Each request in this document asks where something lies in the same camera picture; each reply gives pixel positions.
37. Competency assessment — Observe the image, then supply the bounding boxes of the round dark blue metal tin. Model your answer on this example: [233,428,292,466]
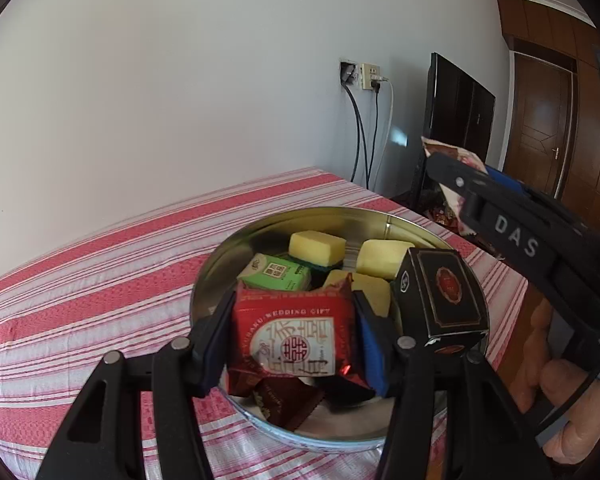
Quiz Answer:
[190,206,491,453]

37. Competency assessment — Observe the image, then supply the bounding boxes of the black gift box red emblem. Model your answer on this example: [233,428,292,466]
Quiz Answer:
[390,247,490,356]

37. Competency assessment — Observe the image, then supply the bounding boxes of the beige wall socket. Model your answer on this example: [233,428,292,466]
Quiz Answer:
[360,62,384,92]

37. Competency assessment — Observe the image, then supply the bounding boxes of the person's right hand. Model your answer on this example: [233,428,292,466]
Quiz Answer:
[510,297,600,466]

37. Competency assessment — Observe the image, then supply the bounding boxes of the dark red snack packet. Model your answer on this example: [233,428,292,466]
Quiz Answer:
[226,367,327,433]

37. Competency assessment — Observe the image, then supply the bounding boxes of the white cable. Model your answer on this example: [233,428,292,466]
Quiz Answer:
[380,79,396,192]

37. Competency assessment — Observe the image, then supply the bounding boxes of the green tissue pack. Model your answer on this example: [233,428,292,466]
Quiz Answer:
[236,254,312,292]

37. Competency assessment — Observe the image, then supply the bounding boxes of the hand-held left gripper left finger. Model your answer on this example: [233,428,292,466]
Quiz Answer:
[35,291,236,480]

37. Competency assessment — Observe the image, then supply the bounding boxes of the yellow green scouring sponge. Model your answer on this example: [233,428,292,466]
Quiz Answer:
[322,269,393,318]
[288,230,347,273]
[356,239,416,281]

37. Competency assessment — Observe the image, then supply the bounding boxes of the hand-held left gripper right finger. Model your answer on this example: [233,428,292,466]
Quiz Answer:
[352,290,551,480]

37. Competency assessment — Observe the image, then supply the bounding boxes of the red packet white round label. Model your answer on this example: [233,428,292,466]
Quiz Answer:
[230,277,368,378]

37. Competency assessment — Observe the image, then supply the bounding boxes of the red snack packs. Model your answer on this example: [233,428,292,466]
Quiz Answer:
[430,205,461,227]

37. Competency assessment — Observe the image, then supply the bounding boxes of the red striped tablecloth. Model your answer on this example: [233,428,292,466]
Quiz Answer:
[0,167,528,480]

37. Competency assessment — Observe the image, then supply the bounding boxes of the dark wooden door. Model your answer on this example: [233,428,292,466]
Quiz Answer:
[500,52,578,196]

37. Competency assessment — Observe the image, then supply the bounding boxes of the black flat television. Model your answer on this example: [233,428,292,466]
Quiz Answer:
[412,52,497,211]

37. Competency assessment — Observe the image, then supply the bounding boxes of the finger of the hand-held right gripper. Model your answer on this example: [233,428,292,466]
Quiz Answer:
[482,162,537,197]
[424,152,487,203]

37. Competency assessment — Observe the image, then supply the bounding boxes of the dark wooden wall panel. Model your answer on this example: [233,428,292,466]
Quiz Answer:
[495,0,596,56]

